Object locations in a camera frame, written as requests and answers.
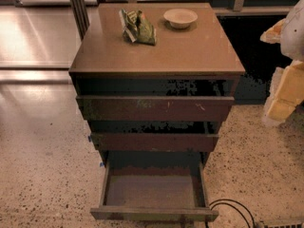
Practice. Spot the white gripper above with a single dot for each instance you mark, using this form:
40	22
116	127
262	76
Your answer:
294	37

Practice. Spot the drawer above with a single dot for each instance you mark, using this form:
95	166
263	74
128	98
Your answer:
173	193
155	142
155	108

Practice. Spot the brown drawer cabinet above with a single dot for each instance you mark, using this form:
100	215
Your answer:
195	61

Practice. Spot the white ceramic bowl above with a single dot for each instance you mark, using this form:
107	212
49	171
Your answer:
180	18

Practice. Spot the crumpled green chip bag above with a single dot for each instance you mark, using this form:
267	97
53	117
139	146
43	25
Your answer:
137	28

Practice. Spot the grey floor power strip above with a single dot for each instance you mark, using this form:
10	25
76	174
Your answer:
280	223

